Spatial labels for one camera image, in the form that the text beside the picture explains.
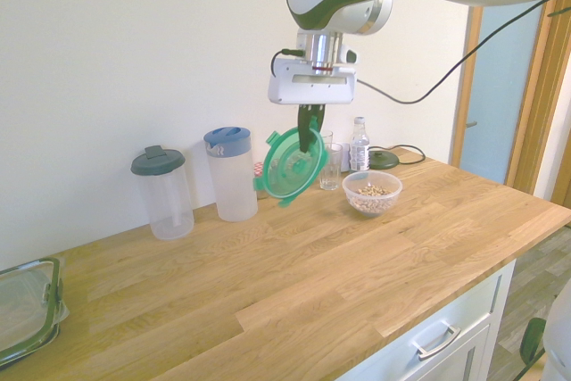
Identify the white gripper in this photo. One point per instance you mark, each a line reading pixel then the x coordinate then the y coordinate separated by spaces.
pixel 312 93

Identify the green round container lid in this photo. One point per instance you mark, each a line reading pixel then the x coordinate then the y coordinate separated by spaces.
pixel 285 176

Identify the glass jar red checkered lid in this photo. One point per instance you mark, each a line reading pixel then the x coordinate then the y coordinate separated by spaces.
pixel 259 171

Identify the clear pitcher blue lid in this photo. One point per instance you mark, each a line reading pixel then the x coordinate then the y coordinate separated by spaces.
pixel 234 180

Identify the clear round container with nuts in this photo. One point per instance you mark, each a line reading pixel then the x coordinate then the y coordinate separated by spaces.
pixel 372 202

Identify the clear pitcher dark grey lid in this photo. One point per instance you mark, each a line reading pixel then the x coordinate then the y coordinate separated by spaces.
pixel 167 202

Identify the rectangular container green rimmed lid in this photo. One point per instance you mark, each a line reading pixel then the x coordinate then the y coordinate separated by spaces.
pixel 22 305

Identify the clear plastic bottle white cap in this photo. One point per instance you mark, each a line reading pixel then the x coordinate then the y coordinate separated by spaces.
pixel 359 149

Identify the short clear drinking glass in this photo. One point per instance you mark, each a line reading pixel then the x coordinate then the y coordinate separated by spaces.
pixel 332 173

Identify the dark green curved object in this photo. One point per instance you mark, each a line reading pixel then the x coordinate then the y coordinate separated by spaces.
pixel 528 341

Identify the glass door wooden frame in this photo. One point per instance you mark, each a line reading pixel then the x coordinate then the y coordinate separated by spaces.
pixel 495 86

